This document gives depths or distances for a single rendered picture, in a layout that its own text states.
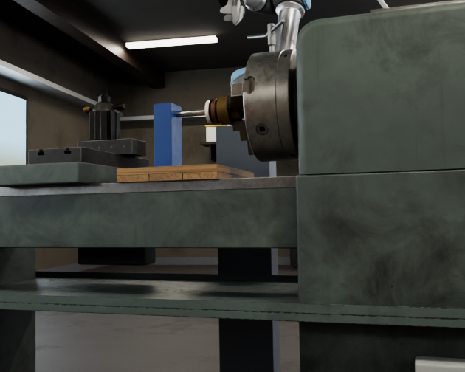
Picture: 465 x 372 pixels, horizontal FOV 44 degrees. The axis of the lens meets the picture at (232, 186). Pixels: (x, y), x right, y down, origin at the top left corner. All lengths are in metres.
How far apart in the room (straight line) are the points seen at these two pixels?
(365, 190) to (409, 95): 0.24
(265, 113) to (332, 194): 0.30
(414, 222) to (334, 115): 0.32
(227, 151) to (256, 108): 0.63
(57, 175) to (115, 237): 0.24
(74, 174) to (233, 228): 0.48
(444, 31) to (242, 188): 0.62
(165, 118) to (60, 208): 0.41
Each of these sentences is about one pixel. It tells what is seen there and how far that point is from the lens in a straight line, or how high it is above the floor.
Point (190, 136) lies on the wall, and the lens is 9.29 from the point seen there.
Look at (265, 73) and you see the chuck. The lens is 1.58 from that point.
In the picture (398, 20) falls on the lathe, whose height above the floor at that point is 1.22.
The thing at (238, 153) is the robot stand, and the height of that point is 0.99.
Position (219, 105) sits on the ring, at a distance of 1.71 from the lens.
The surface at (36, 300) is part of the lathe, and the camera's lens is 1.67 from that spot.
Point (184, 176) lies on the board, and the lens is 1.57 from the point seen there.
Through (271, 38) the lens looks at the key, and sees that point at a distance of 1.74.
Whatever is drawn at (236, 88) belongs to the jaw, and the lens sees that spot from 1.60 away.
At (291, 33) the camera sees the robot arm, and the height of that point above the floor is 1.47.
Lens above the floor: 0.77
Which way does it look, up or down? 3 degrees up
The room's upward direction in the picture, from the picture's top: 1 degrees counter-clockwise
